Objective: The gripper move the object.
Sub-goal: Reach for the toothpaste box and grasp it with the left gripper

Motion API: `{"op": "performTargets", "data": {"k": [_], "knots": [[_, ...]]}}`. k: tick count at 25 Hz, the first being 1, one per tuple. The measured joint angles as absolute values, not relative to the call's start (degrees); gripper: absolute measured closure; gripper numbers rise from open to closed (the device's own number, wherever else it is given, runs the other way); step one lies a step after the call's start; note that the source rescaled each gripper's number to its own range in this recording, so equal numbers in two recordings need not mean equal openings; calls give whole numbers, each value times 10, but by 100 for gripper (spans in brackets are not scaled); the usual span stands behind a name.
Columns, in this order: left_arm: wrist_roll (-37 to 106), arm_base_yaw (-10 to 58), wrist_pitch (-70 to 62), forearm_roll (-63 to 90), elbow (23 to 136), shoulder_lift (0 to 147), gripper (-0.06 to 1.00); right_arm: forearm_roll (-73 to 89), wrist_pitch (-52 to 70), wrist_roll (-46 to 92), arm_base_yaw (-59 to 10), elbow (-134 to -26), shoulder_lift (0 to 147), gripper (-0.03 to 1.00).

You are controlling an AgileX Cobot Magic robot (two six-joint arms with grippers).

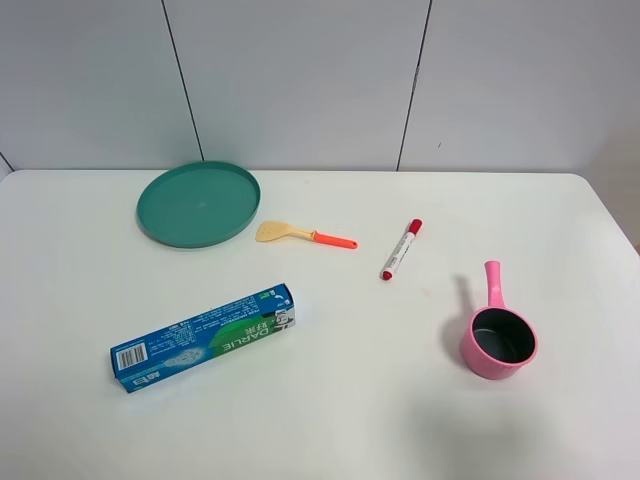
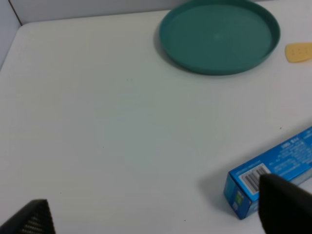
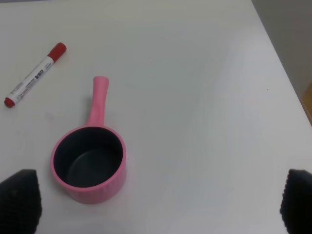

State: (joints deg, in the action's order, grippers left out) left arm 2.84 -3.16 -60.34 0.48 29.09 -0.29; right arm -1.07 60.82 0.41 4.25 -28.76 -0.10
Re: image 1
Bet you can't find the red whiteboard marker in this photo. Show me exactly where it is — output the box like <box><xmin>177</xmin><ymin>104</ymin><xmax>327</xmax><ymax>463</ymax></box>
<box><xmin>380</xmin><ymin>218</ymin><xmax>423</xmax><ymax>281</ymax></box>

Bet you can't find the pink toy saucepan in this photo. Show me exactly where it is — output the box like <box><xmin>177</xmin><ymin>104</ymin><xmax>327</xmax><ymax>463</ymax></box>
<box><xmin>460</xmin><ymin>260</ymin><xmax>539</xmax><ymax>380</ymax></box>

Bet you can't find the blue green toothpaste box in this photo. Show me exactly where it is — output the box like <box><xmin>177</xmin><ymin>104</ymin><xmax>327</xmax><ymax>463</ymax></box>
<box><xmin>110</xmin><ymin>283</ymin><xmax>295</xmax><ymax>393</ymax></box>

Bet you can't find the green round plastic plate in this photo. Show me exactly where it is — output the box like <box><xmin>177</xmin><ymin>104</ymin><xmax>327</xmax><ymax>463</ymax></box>
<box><xmin>136</xmin><ymin>161</ymin><xmax>261</xmax><ymax>249</ymax></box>

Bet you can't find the yellow spatula orange handle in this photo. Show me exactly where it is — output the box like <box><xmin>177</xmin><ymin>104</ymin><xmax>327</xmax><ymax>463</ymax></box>
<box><xmin>255</xmin><ymin>221</ymin><xmax>358</xmax><ymax>249</ymax></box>

